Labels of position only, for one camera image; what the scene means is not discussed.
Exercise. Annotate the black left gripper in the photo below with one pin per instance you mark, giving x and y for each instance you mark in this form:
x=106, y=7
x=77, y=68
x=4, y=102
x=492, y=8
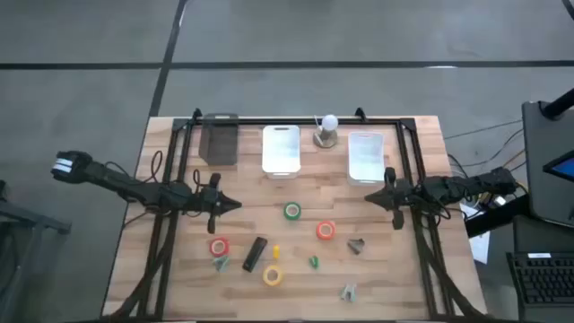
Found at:
x=208, y=199

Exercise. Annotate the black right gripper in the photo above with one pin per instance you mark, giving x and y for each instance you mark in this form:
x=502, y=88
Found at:
x=399, y=195

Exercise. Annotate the red tape roll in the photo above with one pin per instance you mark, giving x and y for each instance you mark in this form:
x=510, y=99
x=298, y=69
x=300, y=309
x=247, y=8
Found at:
x=212, y=247

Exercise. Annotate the dark grey staple remover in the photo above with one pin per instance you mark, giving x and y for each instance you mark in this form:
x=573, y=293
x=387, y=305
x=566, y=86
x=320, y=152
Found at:
x=356, y=246

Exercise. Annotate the black stapler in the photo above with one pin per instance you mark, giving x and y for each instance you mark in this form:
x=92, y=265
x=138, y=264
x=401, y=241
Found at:
x=254, y=254

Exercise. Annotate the teal staple remover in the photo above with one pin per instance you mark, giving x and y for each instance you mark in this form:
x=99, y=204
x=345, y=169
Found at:
x=220, y=264

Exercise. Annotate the green tape roll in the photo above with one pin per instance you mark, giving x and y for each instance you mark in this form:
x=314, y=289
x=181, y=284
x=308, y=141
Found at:
x=286, y=212

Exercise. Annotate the orange tape roll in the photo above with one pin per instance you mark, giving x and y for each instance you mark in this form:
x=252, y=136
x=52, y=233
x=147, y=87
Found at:
x=319, y=230

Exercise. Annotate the yellow mini stapler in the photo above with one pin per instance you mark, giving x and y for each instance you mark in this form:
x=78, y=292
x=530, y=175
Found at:
x=276, y=252

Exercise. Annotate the yellow tape roll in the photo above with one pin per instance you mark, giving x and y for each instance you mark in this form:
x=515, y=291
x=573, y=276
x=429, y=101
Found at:
x=265, y=276

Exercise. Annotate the green mini stapler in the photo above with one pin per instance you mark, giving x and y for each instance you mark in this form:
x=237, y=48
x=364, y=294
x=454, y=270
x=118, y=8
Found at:
x=314, y=262

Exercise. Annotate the pale green staple remover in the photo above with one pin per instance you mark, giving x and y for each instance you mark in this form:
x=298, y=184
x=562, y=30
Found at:
x=348, y=292

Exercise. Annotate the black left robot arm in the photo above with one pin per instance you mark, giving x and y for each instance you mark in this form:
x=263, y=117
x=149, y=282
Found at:
x=134, y=188

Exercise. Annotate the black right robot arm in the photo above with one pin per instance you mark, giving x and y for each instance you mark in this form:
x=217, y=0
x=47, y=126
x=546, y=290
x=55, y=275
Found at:
x=457, y=186

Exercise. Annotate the white plastic bin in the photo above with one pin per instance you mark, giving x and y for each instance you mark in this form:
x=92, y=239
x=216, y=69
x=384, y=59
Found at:
x=281, y=150
x=366, y=157

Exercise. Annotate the dark transparent plastic bin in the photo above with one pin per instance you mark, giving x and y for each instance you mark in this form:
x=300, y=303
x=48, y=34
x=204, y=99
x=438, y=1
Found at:
x=219, y=141

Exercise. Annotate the brass lamp with white bulb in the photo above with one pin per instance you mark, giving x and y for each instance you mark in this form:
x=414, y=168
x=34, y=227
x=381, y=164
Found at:
x=326, y=134

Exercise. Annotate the white paper sheet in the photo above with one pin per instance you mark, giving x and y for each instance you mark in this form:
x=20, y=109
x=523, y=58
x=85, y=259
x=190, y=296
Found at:
x=480, y=247

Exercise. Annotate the black power adapter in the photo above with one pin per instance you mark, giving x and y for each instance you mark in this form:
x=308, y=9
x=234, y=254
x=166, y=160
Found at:
x=498, y=201

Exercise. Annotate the black desk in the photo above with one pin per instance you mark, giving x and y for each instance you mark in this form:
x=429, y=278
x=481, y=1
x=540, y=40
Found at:
x=524, y=233

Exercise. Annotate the grey monitor back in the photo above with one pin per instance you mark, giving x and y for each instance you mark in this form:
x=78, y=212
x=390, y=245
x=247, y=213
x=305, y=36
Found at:
x=538, y=179

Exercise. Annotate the black keyboard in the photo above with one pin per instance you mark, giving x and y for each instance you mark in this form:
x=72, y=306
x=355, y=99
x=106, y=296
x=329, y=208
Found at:
x=545, y=280

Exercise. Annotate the blue lit screen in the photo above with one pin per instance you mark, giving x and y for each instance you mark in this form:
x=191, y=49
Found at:
x=562, y=168

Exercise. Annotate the grey metal cart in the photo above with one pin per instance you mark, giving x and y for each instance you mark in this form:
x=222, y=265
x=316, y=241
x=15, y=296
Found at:
x=27, y=220

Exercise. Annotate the black monitor pole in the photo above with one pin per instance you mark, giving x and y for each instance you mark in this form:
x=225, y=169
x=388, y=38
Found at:
x=558, y=105

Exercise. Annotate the black aluminium table frame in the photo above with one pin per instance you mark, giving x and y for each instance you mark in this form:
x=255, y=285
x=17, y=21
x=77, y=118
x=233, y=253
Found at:
x=291, y=121

